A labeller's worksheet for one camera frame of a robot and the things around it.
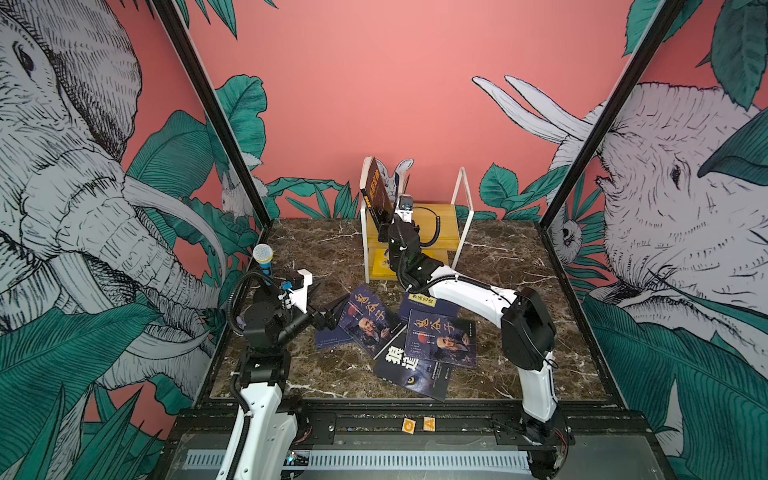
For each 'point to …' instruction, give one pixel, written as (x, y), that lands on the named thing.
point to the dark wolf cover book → (425, 376)
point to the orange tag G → (408, 426)
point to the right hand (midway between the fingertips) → (389, 206)
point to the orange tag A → (429, 423)
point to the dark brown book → (374, 190)
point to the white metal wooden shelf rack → (448, 239)
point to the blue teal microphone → (263, 254)
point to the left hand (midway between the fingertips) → (335, 287)
